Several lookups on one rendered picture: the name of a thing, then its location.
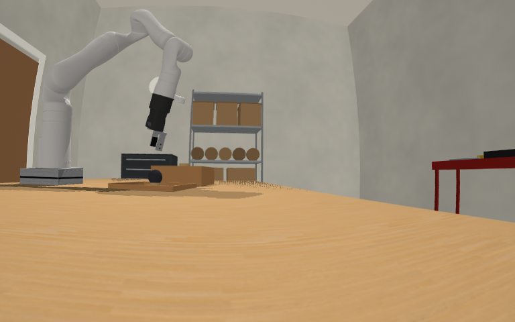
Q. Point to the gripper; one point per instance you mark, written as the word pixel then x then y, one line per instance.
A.
pixel 160 105

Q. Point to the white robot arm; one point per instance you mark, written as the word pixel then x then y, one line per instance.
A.
pixel 55 143

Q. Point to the black ball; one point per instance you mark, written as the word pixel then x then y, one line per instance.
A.
pixel 155 176

